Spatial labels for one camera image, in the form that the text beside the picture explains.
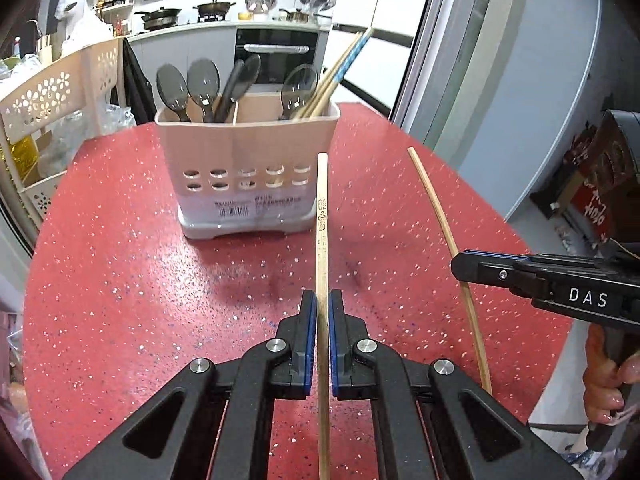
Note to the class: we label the clear plastic bags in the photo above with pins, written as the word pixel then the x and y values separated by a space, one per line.
pixel 115 120

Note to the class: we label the built-in black oven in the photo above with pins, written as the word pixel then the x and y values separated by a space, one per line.
pixel 272 40

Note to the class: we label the black cooking pot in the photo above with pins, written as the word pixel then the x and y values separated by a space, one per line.
pixel 215 10

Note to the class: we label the white refrigerator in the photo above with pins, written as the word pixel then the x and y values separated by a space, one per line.
pixel 390 5

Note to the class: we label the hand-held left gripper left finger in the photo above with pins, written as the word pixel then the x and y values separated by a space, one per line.
pixel 309 345

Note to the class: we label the grey sliding door frame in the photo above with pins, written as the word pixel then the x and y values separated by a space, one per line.
pixel 465 35

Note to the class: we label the person's right hand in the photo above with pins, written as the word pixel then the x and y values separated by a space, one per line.
pixel 602 385

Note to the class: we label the bamboo chopstick with printed marks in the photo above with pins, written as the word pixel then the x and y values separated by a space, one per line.
pixel 322 240

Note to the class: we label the black wok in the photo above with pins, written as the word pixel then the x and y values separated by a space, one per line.
pixel 160 19

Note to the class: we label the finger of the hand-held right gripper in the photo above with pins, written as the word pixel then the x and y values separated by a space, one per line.
pixel 490 272
pixel 500 256

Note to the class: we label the beige plastic utensil holder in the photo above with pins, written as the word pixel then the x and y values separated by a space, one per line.
pixel 250 140

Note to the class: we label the white flower-cutout storage rack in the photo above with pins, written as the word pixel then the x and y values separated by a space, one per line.
pixel 50 95

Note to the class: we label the plain bamboo chopstick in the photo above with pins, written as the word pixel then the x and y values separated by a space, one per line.
pixel 322 94
pixel 334 71
pixel 435 200

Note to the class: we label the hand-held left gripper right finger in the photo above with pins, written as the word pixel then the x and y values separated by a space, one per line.
pixel 336 345

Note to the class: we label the blue patterned bamboo chopstick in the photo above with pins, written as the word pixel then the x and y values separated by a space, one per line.
pixel 356 52

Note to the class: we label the steel pot with lid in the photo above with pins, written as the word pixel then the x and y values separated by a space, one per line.
pixel 300 16

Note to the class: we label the white plastic bag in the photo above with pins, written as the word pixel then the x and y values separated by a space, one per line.
pixel 80 5

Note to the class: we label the red printed cardboard box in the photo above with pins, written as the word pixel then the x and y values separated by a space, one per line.
pixel 595 200

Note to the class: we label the dark hanging jacket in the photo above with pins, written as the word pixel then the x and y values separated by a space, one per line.
pixel 135 90

